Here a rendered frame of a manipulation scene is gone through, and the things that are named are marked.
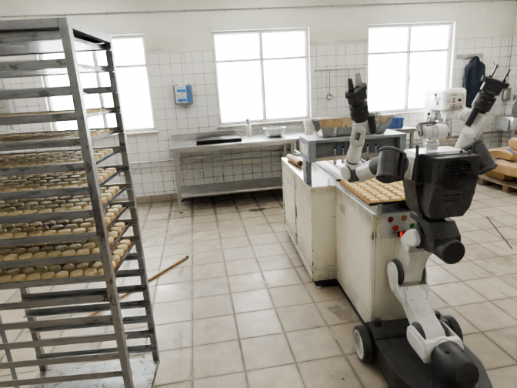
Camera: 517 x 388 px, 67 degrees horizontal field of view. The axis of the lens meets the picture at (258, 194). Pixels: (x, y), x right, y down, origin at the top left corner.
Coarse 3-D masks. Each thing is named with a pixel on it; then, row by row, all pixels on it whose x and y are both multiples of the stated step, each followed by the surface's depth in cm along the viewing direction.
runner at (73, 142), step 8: (0, 144) 138; (8, 144) 138; (16, 144) 138; (24, 144) 138; (32, 144) 138; (40, 144) 139; (48, 144) 139; (56, 144) 139; (64, 144) 139; (72, 144) 139; (80, 144) 139
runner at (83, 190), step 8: (0, 192) 142; (8, 192) 142; (16, 192) 143; (24, 192) 143; (32, 192) 143; (40, 192) 143; (48, 192) 143; (56, 192) 144; (64, 192) 144; (72, 192) 144; (80, 192) 144; (88, 192) 144; (0, 200) 143
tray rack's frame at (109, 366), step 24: (0, 24) 125; (24, 24) 126; (48, 24) 126; (72, 24) 130; (24, 288) 198; (144, 360) 214; (48, 384) 200; (72, 384) 199; (96, 384) 198; (120, 384) 197; (144, 384) 196
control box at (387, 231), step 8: (384, 216) 214; (392, 216) 215; (400, 216) 215; (408, 216) 216; (384, 224) 216; (392, 224) 216; (400, 224) 217; (408, 224) 217; (384, 232) 217; (392, 232) 218; (400, 232) 218
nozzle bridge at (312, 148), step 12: (396, 132) 285; (300, 144) 301; (312, 144) 273; (324, 144) 283; (336, 144) 284; (348, 144) 285; (372, 144) 287; (384, 144) 288; (396, 144) 285; (312, 156) 275; (324, 156) 282; (336, 156) 281; (372, 156) 284
